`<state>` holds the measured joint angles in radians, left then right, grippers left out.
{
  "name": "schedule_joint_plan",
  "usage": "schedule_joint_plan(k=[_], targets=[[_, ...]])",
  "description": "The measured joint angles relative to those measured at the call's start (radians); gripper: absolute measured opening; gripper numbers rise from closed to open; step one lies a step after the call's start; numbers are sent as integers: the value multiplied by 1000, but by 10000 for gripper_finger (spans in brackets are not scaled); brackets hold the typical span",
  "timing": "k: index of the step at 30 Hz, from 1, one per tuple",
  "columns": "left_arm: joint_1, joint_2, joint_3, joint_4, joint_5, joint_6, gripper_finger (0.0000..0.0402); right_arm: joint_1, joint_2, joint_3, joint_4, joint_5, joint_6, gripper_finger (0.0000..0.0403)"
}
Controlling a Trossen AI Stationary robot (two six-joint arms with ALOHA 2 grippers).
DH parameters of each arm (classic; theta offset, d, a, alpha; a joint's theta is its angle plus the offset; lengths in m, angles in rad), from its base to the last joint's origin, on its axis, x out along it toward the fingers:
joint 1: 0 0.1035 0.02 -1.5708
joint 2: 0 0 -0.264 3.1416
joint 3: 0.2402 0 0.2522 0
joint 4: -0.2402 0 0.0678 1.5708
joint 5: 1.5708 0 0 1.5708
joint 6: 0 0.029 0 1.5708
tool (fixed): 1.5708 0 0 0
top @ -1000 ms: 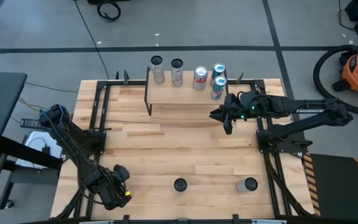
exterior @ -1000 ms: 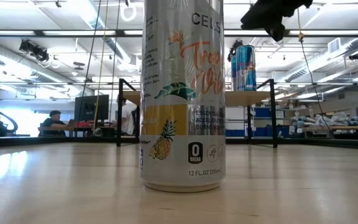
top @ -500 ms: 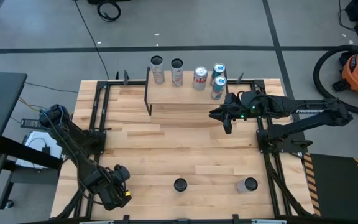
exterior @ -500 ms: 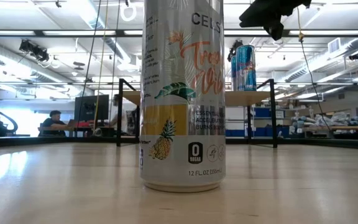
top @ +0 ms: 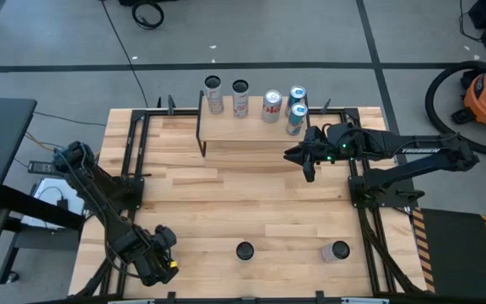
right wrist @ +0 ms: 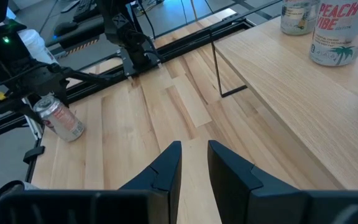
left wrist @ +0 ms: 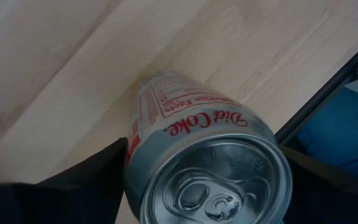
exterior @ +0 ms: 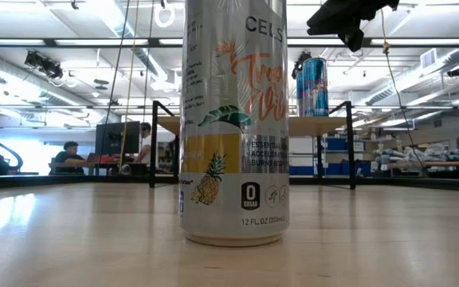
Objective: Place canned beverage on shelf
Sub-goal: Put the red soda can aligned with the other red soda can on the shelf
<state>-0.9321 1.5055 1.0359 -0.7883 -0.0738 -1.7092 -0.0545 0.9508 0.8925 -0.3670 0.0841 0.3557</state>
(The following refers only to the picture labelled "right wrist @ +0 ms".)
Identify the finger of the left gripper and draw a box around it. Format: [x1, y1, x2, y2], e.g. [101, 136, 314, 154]
[54, 80, 71, 108]
[0, 101, 48, 127]

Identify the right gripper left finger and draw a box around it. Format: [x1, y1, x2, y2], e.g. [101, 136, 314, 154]
[119, 140, 183, 224]

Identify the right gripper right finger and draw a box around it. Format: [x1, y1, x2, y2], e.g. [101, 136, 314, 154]
[208, 139, 307, 224]

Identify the silver Diet Coke can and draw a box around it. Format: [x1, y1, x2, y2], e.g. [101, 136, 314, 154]
[32, 95, 85, 143]

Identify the tall white can black lid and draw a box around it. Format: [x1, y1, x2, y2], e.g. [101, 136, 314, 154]
[280, 0, 321, 36]

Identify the white Peach Vibe can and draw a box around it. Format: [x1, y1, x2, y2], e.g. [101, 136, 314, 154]
[308, 0, 358, 67]

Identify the white rounded object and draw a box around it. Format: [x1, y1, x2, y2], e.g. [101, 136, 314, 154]
[16, 28, 58, 65]

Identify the hazard-striped black ledge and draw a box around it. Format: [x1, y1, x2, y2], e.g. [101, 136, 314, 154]
[44, 17, 105, 58]

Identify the black frame clamp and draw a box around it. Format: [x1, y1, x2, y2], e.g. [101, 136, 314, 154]
[22, 145, 46, 165]

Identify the wooden shelf black metal frame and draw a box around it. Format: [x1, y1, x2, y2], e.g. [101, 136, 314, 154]
[208, 0, 358, 191]

